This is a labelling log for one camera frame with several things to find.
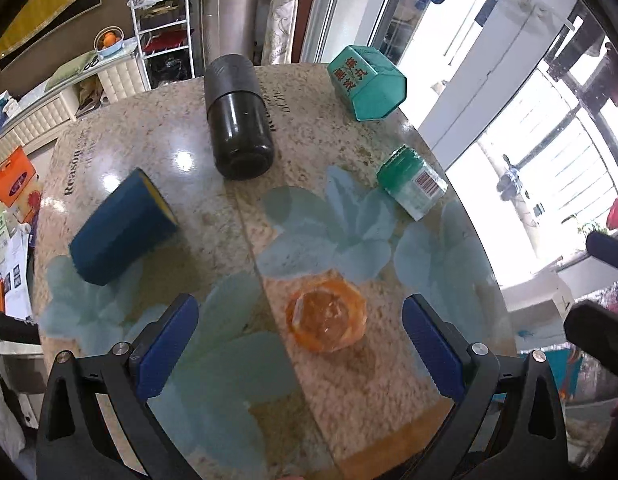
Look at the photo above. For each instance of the green pillow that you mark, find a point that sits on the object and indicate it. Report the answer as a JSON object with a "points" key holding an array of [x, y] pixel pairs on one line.
{"points": [[71, 70]]}

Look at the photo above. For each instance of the small green barcode box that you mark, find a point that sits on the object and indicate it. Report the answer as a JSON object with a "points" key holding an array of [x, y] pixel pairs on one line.
{"points": [[413, 184]]}

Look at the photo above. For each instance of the fruit bowl with oranges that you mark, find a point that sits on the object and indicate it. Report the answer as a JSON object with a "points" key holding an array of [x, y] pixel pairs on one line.
{"points": [[109, 42]]}

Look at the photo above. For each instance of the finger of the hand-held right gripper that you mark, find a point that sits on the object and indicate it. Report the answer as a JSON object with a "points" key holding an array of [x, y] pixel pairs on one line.
{"points": [[609, 250], [596, 332]]}

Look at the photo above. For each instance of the orange cardboard box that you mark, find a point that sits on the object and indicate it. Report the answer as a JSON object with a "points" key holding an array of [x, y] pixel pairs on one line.
{"points": [[15, 177]]}

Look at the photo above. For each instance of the patterned curtain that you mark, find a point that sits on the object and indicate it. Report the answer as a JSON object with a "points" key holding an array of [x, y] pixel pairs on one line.
{"points": [[286, 10]]}

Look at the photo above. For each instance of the green hexagonal plastic jar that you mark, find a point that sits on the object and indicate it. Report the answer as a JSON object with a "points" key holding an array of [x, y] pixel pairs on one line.
{"points": [[371, 82]]}

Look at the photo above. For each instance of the grey metal pipe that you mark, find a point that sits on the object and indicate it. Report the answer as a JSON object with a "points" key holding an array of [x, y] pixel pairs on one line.
{"points": [[231, 7]]}

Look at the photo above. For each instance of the white tufted cabinet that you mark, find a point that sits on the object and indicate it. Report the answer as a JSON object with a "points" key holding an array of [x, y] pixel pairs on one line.
{"points": [[54, 105]]}

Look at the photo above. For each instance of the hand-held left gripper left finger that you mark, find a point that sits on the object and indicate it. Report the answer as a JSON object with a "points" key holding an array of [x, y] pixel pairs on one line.
{"points": [[170, 340]]}

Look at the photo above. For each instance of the blue cylindrical canister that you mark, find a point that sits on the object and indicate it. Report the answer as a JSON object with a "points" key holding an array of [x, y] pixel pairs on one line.
{"points": [[120, 230]]}

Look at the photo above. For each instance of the orange glass cup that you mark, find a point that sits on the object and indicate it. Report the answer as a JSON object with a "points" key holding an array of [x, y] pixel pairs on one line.
{"points": [[326, 314]]}

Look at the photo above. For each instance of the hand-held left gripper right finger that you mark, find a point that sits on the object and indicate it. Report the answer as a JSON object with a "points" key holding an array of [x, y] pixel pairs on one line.
{"points": [[429, 340]]}

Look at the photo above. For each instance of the black cylindrical bottle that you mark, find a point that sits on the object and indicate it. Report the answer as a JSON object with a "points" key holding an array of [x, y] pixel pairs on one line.
{"points": [[238, 120]]}

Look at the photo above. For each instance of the yellow cloth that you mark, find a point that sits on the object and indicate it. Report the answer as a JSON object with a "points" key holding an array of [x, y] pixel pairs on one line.
{"points": [[44, 0]]}

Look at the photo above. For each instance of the white cardboard box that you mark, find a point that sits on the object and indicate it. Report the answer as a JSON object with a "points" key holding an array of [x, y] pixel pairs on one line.
{"points": [[536, 302]]}

